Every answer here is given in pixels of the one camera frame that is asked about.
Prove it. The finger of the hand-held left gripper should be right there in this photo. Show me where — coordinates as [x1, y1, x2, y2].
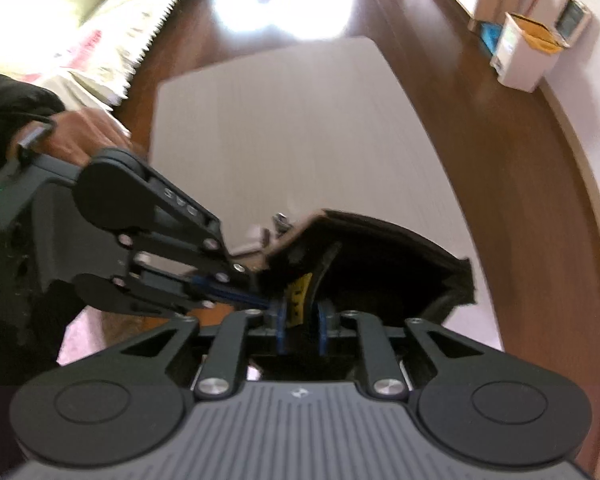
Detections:
[112, 266, 277, 318]
[116, 169, 261, 292]

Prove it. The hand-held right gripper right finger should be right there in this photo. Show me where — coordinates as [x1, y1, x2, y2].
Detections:
[317, 303, 482, 398]

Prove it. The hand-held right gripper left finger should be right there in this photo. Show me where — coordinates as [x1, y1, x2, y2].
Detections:
[114, 301, 288, 399]

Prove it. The tan leather boot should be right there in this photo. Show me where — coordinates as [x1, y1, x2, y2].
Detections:
[195, 207, 477, 357]

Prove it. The person's left hand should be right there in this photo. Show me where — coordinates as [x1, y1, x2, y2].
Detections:
[12, 106, 135, 167]

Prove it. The person's dark clothed body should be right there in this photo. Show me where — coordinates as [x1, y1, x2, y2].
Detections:
[0, 237, 83, 387]

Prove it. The blue plastic object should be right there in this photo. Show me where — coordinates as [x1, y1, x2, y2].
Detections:
[479, 21, 504, 57]

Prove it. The pale appliance with screen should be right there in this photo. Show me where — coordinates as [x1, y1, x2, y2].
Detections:
[554, 0, 594, 44]

